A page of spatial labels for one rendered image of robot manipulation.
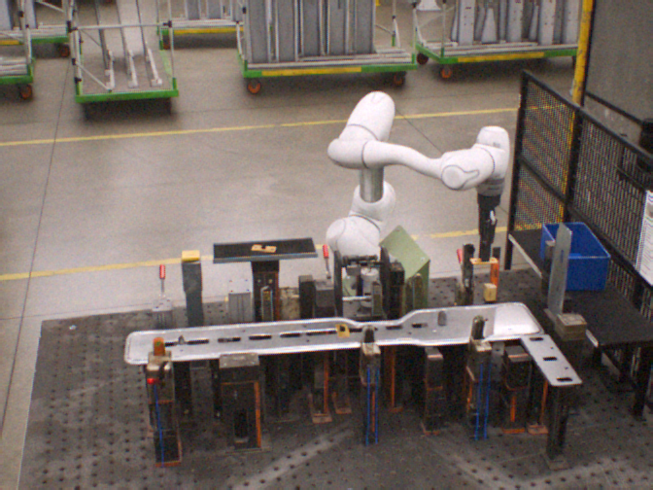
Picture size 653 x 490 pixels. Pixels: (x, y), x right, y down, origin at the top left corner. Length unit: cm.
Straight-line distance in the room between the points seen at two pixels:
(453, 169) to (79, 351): 168
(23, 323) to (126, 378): 203
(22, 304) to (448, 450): 323
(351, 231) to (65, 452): 137
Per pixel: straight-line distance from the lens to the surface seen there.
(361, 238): 354
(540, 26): 1076
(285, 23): 965
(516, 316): 307
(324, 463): 286
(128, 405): 317
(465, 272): 309
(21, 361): 491
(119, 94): 880
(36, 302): 547
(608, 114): 555
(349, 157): 303
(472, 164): 260
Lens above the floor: 248
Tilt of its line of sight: 25 degrees down
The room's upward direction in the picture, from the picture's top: straight up
